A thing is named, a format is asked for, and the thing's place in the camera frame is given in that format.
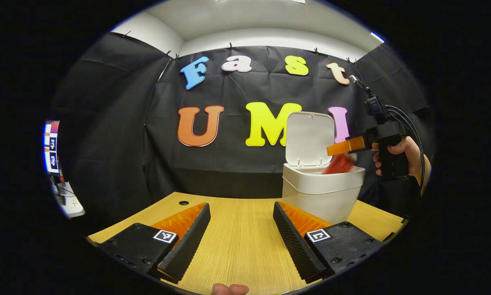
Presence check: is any row of black cloth clips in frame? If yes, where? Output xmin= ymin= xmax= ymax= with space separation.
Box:
xmin=122 ymin=29 xmax=383 ymax=65

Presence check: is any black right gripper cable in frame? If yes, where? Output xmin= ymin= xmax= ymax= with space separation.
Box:
xmin=385 ymin=104 xmax=426 ymax=193

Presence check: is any white side desk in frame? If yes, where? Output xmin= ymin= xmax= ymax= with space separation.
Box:
xmin=51 ymin=180 xmax=86 ymax=219

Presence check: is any black backdrop cloth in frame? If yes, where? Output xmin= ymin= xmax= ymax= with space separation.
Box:
xmin=51 ymin=32 xmax=434 ymax=230

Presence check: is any white desktop garbage bin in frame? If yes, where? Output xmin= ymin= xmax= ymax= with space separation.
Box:
xmin=282 ymin=111 xmax=366 ymax=225

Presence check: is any computer monitor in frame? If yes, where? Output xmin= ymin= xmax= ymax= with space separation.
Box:
xmin=43 ymin=120 xmax=61 ymax=176

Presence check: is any red pop can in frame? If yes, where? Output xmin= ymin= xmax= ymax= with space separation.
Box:
xmin=321 ymin=152 xmax=356 ymax=175

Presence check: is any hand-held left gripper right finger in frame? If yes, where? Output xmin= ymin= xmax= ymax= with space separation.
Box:
xmin=272 ymin=201 xmax=384 ymax=284

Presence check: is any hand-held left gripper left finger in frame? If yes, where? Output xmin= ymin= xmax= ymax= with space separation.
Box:
xmin=97 ymin=202 xmax=211 ymax=285

